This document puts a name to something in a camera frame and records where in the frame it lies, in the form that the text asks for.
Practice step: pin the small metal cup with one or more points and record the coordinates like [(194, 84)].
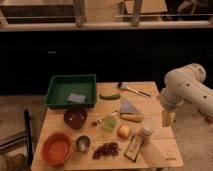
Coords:
[(82, 143)]

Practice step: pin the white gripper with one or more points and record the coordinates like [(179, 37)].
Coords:
[(167, 118)]

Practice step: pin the red yellow apple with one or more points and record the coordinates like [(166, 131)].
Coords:
[(124, 131)]

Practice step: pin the white lidded jar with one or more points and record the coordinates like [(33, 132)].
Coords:
[(148, 126)]

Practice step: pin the green chili pepper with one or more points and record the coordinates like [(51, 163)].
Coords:
[(110, 97)]

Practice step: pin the green plastic tray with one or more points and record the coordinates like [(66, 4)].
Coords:
[(62, 86)]

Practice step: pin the green cup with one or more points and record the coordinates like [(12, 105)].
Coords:
[(109, 123)]

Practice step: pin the bunch of dark grapes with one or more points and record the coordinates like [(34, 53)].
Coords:
[(106, 149)]

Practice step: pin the grey sponge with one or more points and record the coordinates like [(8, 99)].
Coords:
[(77, 98)]

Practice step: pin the orange bowl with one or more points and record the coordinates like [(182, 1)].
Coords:
[(57, 148)]

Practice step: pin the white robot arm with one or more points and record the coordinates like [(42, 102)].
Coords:
[(185, 84)]

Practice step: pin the metal fork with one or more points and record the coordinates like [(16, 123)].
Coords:
[(99, 121)]

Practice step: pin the yellow banana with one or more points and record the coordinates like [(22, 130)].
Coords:
[(132, 117)]

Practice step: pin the black metal stand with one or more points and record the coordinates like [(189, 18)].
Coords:
[(22, 137)]

